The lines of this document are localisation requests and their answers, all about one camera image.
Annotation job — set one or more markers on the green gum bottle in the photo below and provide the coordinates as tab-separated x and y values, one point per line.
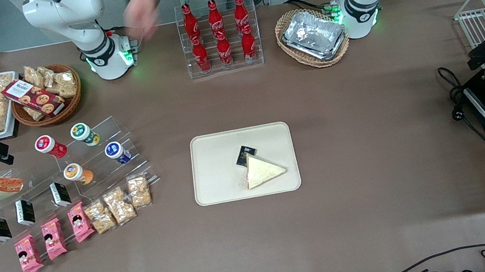
83	133

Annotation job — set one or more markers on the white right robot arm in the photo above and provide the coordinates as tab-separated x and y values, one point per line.
67	18

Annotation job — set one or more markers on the red gum bottle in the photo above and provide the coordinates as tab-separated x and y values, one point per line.
49	146

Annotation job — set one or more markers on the orange gum bottle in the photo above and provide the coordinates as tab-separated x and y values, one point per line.
76	173

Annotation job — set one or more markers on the blue gum bottle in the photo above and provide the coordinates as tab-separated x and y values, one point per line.
116	152

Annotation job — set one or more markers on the beige serving tray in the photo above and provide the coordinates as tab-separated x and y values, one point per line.
216	167

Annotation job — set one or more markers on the blurred bare person hand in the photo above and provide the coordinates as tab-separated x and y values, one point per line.
141	13

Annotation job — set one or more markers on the clear acrylic stepped stand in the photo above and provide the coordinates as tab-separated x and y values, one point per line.
38	184
103	131

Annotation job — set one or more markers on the clear bag of puffed snacks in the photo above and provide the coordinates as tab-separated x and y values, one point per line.
33	114
66	85
48	76
33	75

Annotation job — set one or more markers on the red cookie box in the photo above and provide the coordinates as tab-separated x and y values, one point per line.
33	98

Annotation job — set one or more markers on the brown wicker snack basket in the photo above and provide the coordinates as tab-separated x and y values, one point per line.
72	104

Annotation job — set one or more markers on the pink snack packet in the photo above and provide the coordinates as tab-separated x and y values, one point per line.
80	222
28	255
53	239

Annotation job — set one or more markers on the clear bag of nut clusters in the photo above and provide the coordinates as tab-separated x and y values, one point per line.
139	191
119	206
100	217

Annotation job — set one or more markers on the stacked aluminium foil trays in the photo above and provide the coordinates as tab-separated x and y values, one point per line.
313	35

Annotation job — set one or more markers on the wicker basket with foil trays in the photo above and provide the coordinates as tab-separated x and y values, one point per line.
293	56

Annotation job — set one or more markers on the red cola bottle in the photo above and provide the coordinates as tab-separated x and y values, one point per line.
201	56
190	21
249	46
214	17
225	51
240	12

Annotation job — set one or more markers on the clear acrylic bottle rack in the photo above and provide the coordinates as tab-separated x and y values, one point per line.
256	66

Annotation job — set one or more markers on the small black box gold print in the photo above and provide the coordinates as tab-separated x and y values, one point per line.
244	154

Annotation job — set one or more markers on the wrapped plain triangle sandwich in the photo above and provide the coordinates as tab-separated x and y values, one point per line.
261	172

